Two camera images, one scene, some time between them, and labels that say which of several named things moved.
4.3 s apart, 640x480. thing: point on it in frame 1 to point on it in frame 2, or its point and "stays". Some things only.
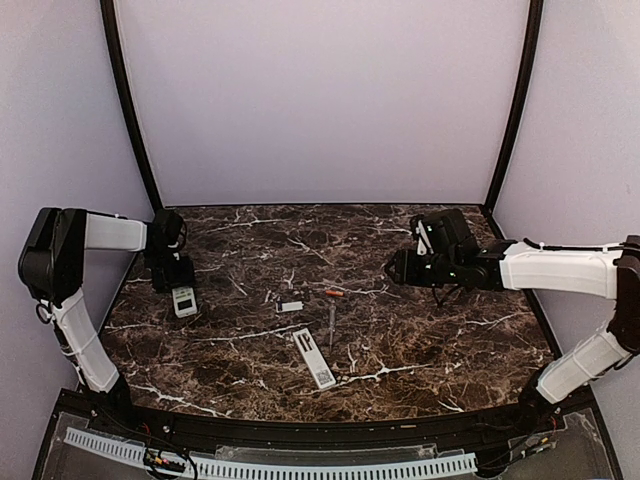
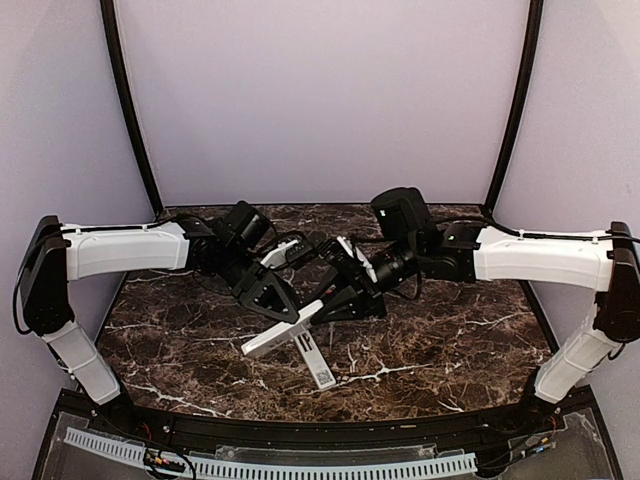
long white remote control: (314, 358) stays
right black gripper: (405, 271) to (367, 301)
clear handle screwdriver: (332, 321) stays
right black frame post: (535, 14) stays
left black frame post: (111, 25) stays
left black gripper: (186, 277) to (250, 292)
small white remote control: (184, 301) to (281, 332)
